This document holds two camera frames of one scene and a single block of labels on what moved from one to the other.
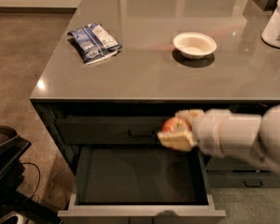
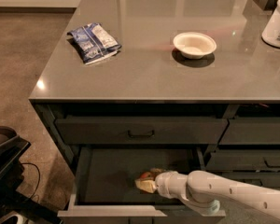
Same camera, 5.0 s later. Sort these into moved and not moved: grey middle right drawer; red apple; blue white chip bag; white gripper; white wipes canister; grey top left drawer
Moved: red apple; white gripper
Not moved: grey top left drawer; grey middle right drawer; blue white chip bag; white wipes canister
